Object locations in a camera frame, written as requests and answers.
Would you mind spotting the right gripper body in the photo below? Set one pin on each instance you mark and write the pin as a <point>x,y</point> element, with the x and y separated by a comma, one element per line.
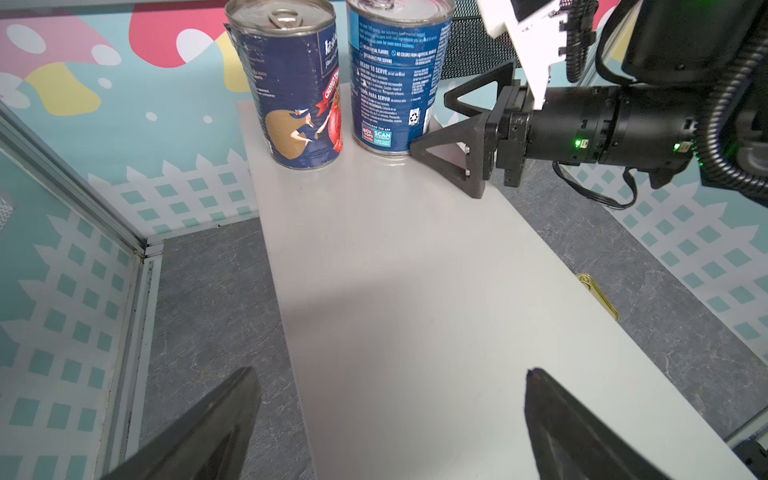
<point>506,133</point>

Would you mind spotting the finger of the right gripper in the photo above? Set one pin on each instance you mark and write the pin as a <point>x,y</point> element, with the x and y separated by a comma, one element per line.
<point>463,153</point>
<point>480,93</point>

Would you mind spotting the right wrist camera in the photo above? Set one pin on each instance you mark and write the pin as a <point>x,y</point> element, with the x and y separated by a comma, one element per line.
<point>542,36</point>

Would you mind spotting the blue soup can pink lid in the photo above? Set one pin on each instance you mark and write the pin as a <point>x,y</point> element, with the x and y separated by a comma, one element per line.
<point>397,51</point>

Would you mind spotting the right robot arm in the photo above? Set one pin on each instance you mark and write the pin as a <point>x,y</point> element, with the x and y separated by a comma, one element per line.
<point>660,85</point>

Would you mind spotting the gold sardine tin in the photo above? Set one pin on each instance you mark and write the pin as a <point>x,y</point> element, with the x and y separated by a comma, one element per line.
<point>590,284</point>

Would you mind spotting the dark blue tomato can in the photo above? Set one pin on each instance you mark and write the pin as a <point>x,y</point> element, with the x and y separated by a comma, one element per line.
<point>289,53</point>

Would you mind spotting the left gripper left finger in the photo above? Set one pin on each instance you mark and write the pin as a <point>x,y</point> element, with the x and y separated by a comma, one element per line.
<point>209,441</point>

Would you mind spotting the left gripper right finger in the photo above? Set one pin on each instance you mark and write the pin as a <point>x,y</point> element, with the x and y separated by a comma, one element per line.
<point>570,442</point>

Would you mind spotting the black mesh wall basket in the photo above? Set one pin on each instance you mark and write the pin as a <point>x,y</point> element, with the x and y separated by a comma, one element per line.
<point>471,51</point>

